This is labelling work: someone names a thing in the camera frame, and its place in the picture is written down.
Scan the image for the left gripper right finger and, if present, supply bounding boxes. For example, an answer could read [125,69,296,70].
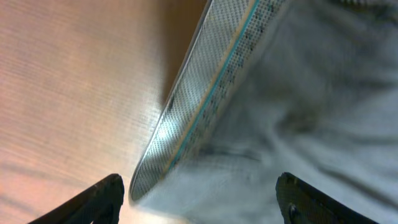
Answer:
[275,172,377,224]

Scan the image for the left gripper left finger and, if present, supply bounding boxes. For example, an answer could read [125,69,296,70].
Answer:
[30,174,124,224]

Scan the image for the grey shorts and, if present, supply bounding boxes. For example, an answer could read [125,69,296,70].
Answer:
[131,1,397,223]

